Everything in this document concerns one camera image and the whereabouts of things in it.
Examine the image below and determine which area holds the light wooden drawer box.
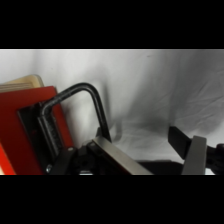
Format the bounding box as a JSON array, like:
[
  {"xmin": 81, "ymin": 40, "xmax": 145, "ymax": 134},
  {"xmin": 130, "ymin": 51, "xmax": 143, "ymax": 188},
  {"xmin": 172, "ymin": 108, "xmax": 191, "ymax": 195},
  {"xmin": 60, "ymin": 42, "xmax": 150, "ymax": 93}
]
[{"xmin": 0, "ymin": 74, "xmax": 45, "ymax": 94}]

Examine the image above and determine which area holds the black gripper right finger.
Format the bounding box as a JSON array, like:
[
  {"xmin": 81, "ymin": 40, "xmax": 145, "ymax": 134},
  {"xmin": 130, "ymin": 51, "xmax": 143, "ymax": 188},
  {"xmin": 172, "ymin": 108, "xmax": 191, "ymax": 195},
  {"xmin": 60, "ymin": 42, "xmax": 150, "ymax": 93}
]
[{"xmin": 167, "ymin": 125, "xmax": 208, "ymax": 176}]

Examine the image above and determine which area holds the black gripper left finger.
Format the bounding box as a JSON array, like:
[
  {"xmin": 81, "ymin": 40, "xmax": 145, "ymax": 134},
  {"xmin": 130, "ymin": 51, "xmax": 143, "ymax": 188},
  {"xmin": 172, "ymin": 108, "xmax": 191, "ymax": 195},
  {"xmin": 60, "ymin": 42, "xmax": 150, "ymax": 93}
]
[{"xmin": 87, "ymin": 126, "xmax": 154, "ymax": 176}]

